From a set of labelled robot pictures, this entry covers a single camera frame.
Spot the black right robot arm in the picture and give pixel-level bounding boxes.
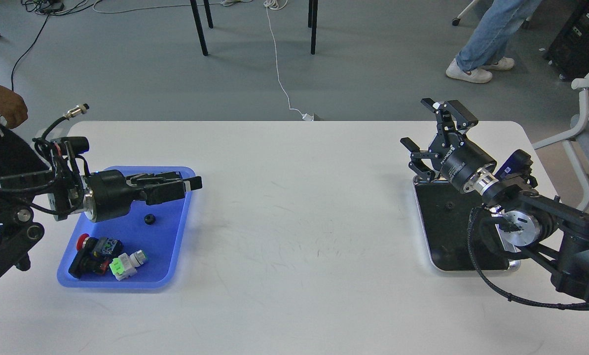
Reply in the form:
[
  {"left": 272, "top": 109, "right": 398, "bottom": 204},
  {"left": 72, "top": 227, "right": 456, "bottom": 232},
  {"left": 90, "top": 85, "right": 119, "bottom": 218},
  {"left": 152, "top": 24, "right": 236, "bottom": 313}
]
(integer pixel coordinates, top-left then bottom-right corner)
[{"left": 401, "top": 98, "right": 589, "bottom": 312}]

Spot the red emergency stop button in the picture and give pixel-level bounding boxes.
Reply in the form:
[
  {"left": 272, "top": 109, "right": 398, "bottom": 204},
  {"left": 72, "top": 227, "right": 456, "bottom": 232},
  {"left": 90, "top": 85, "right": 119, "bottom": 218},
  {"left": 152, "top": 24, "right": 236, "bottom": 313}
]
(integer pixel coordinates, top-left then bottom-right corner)
[{"left": 69, "top": 233, "right": 110, "bottom": 279}]

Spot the silver metal tray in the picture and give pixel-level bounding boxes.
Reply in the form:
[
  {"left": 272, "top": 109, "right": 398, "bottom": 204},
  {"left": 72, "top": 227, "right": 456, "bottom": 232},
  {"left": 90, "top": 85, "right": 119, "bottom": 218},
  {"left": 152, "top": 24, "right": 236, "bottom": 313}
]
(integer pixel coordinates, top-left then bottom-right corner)
[{"left": 412, "top": 176, "right": 521, "bottom": 272}]

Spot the black floor cable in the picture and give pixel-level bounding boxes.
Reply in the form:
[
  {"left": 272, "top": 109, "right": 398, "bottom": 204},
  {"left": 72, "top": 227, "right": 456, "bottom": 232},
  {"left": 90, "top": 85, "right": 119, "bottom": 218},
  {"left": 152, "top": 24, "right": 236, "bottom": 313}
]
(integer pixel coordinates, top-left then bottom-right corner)
[{"left": 10, "top": 0, "right": 103, "bottom": 92}]

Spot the blue plastic tray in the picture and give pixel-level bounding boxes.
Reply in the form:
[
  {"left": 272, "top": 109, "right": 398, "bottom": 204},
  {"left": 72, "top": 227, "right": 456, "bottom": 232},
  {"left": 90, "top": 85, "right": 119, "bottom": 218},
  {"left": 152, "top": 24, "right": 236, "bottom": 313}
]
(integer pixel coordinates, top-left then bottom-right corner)
[{"left": 56, "top": 192, "right": 192, "bottom": 290}]

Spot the black table leg right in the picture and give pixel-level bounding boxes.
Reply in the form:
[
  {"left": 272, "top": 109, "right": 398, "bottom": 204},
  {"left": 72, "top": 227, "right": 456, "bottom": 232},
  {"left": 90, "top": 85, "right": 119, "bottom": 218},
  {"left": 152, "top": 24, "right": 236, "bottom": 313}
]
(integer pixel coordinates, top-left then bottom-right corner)
[{"left": 307, "top": 0, "right": 319, "bottom": 55}]

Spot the black table leg left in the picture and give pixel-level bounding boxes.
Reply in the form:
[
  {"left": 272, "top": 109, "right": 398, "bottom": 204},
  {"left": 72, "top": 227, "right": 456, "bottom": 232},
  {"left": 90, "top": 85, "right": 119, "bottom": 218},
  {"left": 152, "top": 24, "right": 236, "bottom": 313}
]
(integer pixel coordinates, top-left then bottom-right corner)
[{"left": 190, "top": 0, "right": 214, "bottom": 56}]

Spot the black blue switch block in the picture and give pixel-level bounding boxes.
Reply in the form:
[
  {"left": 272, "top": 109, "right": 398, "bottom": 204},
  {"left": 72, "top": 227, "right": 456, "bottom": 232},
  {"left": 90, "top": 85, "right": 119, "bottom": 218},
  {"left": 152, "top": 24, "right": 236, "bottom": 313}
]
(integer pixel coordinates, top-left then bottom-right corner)
[{"left": 92, "top": 237, "right": 123, "bottom": 258}]

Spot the black equipment case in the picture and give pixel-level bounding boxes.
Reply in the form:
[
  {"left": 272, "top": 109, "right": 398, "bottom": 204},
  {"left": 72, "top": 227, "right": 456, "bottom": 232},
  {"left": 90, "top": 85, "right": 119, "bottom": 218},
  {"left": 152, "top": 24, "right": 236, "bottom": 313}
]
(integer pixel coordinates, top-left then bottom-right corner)
[{"left": 543, "top": 0, "right": 589, "bottom": 79}]

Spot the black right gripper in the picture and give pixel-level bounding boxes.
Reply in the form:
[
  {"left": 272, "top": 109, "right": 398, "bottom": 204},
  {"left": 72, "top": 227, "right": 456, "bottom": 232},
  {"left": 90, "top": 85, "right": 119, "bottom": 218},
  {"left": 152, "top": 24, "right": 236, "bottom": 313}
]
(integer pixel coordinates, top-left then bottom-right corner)
[{"left": 400, "top": 98, "right": 497, "bottom": 193}]

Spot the black table leg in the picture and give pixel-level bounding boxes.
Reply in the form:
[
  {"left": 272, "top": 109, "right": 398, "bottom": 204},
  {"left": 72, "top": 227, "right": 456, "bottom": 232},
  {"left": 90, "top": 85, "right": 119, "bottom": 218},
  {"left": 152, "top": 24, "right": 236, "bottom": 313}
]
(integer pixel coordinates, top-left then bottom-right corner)
[
  {"left": 190, "top": 0, "right": 214, "bottom": 56},
  {"left": 307, "top": 0, "right": 319, "bottom": 55}
]

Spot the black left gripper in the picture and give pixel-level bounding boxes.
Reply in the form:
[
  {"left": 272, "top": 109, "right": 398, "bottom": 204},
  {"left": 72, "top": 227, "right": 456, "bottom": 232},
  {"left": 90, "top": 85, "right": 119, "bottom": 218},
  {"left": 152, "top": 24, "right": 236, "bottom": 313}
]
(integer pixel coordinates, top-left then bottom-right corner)
[{"left": 83, "top": 169, "right": 203, "bottom": 223}]

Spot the person in striped shirt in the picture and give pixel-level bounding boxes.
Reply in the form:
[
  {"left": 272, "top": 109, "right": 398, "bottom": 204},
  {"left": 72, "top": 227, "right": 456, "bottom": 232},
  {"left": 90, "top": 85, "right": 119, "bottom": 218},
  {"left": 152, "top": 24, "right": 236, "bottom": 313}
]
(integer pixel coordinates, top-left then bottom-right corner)
[{"left": 0, "top": 85, "right": 48, "bottom": 177}]

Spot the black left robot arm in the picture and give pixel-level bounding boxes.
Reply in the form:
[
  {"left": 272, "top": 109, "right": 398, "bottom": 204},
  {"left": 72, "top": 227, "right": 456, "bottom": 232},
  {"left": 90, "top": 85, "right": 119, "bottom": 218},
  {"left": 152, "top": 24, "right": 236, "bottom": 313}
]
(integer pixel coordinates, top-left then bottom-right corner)
[{"left": 0, "top": 104, "right": 203, "bottom": 278}]

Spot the person in blue jeans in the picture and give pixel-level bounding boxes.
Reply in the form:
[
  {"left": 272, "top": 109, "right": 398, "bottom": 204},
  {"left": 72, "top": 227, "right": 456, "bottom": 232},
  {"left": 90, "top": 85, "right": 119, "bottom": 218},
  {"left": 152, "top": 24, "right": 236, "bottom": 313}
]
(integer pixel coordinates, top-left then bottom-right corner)
[{"left": 445, "top": 0, "right": 541, "bottom": 84}]

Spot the green white connector part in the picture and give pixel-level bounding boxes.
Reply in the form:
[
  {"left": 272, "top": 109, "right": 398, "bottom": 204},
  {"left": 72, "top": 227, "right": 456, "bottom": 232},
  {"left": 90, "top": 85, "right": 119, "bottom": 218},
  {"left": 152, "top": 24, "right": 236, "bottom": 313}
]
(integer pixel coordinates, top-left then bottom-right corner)
[{"left": 109, "top": 249, "right": 148, "bottom": 281}]

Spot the white floor cable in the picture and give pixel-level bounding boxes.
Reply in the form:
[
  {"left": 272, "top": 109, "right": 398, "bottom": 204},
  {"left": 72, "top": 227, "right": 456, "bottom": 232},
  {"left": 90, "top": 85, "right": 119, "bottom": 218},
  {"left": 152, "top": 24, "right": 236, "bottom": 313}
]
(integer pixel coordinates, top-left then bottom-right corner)
[{"left": 264, "top": 0, "right": 315, "bottom": 122}]

